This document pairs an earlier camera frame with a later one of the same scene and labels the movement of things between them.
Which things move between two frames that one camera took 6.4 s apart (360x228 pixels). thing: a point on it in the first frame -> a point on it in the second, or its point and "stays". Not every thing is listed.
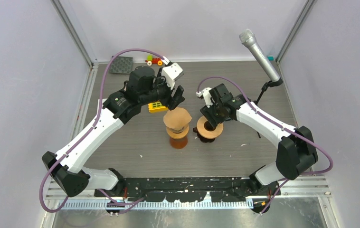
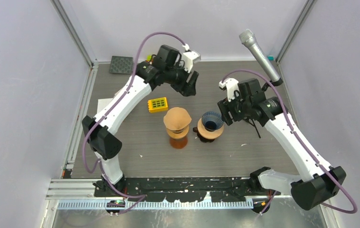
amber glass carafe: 178,143 stays
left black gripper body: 164,94 -> 180,78
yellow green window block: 156,107 stays
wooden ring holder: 178,135 stays
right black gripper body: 214,114 -> 237,107
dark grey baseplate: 121,65 stays
